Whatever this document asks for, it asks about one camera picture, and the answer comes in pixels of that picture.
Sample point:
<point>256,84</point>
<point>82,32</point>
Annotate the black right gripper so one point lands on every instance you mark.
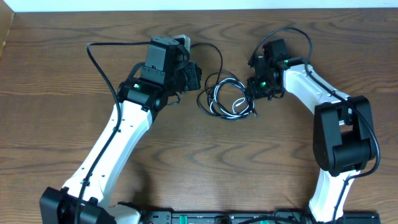
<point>252,84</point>

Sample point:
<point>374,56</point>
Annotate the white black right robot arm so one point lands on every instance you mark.
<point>344,143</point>

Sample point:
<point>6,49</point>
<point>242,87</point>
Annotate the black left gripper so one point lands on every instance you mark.
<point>196,75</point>

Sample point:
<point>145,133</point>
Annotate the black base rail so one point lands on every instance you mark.
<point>278,216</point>

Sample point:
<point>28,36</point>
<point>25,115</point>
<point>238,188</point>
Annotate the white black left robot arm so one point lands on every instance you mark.
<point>85,196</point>

